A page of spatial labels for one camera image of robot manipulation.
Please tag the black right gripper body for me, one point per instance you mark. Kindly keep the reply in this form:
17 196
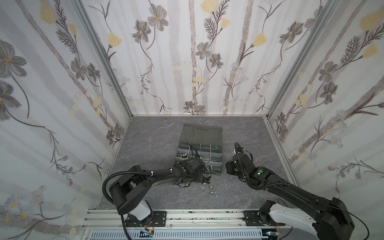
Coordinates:
233 167

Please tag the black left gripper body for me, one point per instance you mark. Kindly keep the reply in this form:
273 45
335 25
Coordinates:
199 169

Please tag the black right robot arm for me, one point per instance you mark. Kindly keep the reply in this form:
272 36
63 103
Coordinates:
324 218

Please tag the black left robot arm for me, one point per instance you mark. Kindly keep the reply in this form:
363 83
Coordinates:
126 189

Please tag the grey plastic organizer box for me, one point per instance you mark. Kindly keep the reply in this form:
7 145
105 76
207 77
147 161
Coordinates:
207 141

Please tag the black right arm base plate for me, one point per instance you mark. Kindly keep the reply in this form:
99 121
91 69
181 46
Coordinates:
256 219

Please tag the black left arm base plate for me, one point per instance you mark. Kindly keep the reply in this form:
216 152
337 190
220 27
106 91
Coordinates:
155 219

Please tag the aluminium front rail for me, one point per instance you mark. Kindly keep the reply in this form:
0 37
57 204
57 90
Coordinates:
174 220

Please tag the white slotted cable duct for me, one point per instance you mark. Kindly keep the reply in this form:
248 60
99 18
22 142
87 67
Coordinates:
199 234

